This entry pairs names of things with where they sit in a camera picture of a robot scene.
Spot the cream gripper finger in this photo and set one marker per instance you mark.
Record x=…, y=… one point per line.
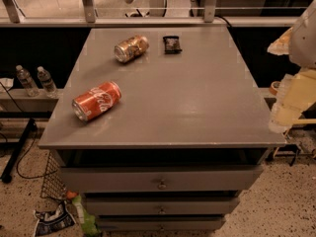
x=281, y=45
x=295, y=95

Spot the red coke can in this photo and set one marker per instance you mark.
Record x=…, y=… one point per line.
x=96, y=101

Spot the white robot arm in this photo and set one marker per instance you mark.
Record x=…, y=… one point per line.
x=302, y=46

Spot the orange soda can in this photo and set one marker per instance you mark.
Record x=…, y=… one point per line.
x=131, y=48

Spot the tape roll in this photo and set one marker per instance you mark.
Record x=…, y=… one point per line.
x=274, y=87

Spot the grey drawer cabinet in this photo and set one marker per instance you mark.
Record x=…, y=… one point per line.
x=198, y=108

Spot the middle drawer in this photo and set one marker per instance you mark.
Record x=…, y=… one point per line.
x=161, y=205

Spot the drawer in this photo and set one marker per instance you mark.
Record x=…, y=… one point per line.
x=160, y=223
x=161, y=205
x=146, y=180

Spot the bottom drawer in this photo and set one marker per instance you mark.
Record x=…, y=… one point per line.
x=160, y=223

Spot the right water bottle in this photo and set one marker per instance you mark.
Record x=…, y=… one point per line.
x=47, y=82

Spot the water bottle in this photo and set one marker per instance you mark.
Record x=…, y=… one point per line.
x=47, y=82
x=27, y=81

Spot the top drawer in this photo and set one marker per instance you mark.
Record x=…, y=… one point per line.
x=146, y=180

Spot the green plastic bottle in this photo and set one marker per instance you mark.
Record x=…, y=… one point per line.
x=87, y=221

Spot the left water bottle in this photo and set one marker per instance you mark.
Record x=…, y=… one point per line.
x=27, y=81

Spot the metal railing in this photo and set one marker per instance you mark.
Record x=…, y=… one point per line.
x=94, y=13

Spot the crumpled chip bag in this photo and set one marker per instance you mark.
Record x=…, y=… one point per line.
x=53, y=221

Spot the black stand leg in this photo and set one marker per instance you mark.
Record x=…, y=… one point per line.
x=6, y=176

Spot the wire mesh basket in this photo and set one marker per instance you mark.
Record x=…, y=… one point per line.
x=52, y=185

